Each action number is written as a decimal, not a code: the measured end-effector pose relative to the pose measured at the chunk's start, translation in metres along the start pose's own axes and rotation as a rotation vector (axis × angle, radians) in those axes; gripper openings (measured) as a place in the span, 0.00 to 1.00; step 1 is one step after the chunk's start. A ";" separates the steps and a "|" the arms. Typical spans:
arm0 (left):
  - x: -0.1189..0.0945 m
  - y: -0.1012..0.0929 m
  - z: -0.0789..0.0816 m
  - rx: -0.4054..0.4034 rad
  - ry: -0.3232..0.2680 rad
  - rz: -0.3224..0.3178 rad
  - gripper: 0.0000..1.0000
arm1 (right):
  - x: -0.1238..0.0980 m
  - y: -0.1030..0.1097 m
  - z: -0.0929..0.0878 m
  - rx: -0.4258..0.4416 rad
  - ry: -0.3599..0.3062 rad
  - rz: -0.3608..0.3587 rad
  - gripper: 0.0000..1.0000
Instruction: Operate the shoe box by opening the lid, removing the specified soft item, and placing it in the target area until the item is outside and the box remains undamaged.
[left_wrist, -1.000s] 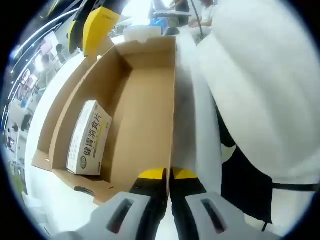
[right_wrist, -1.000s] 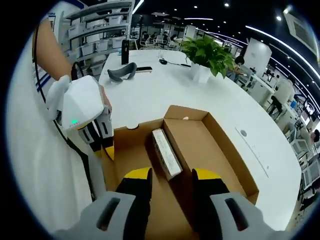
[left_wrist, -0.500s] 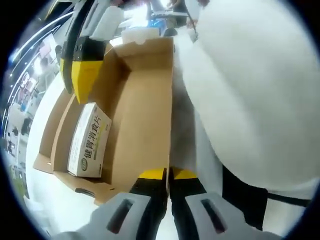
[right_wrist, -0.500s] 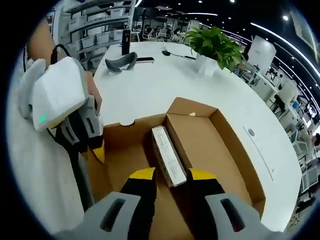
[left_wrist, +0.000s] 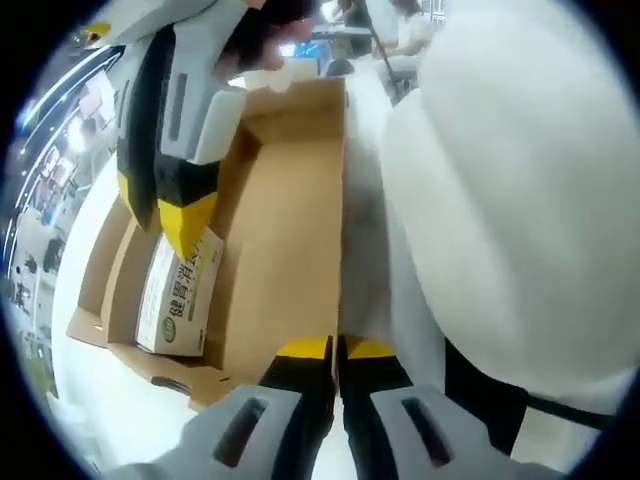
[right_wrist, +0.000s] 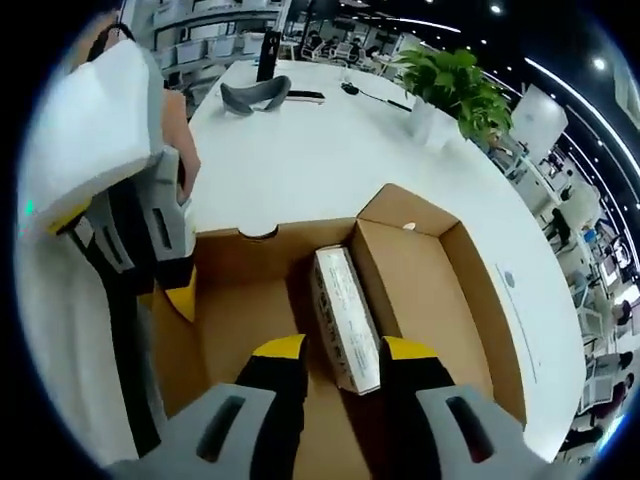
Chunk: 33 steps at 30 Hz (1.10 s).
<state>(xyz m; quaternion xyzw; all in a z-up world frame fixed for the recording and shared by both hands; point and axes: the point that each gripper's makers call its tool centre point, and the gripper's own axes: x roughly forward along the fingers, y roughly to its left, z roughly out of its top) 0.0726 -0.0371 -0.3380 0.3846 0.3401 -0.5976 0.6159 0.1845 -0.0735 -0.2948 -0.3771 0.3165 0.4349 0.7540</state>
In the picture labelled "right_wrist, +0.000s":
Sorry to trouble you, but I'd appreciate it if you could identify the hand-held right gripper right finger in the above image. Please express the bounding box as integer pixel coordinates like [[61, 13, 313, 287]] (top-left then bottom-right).
[[379, 335, 551, 480]]

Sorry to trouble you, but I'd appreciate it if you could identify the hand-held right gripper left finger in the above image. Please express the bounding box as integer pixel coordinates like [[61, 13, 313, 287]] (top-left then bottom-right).
[[107, 333, 309, 480]]

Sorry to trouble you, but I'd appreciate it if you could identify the white medicine box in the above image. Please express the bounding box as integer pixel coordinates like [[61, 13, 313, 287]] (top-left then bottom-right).
[[309, 244, 382, 396]]

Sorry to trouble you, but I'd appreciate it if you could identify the brown cardboard shoe box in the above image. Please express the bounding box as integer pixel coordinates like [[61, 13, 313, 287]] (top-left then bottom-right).
[[149, 183, 529, 480]]

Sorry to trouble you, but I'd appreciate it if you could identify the person's left hand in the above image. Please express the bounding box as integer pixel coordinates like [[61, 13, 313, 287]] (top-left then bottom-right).
[[162, 91, 203, 204]]

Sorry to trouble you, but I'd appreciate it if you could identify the person's white shirt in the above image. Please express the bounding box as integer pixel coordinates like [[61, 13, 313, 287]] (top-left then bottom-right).
[[14, 229, 146, 466]]

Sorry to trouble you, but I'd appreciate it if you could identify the grey curved headband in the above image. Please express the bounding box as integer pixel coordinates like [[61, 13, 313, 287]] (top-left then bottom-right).
[[219, 75, 292, 117]]

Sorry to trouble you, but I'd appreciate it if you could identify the metal storage shelf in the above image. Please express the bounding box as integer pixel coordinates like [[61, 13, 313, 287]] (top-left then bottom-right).
[[149, 0, 281, 69]]

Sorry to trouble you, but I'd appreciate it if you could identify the white table socket panel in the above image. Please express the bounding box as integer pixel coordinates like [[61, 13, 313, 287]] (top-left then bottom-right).
[[494, 262, 544, 386]]

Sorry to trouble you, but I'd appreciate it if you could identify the white flat device black top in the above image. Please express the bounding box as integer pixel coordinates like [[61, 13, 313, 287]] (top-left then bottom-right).
[[285, 89, 327, 107]]

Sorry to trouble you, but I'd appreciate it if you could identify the black upright panel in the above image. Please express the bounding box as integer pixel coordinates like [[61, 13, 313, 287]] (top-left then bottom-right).
[[255, 29, 282, 84]]

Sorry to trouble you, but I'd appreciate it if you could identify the potted green plant white pot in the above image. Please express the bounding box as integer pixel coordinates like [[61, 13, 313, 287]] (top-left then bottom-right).
[[394, 47, 515, 146]]

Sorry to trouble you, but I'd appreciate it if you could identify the black strap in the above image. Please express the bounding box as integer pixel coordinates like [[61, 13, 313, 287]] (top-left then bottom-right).
[[87, 0, 137, 64]]

